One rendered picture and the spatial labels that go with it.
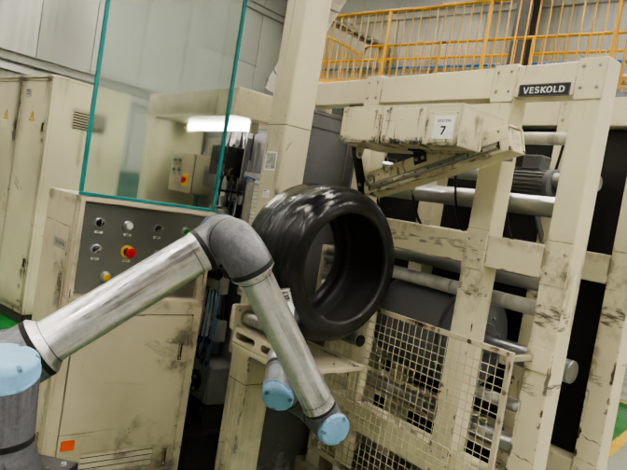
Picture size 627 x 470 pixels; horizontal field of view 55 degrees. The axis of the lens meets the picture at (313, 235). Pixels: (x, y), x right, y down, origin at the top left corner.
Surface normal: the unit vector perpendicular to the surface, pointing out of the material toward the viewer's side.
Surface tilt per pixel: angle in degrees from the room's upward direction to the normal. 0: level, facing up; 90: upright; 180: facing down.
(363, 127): 90
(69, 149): 90
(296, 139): 90
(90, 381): 90
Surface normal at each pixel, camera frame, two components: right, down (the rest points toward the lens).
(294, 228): -0.04, -0.28
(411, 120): -0.77, -0.09
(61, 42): 0.75, 0.15
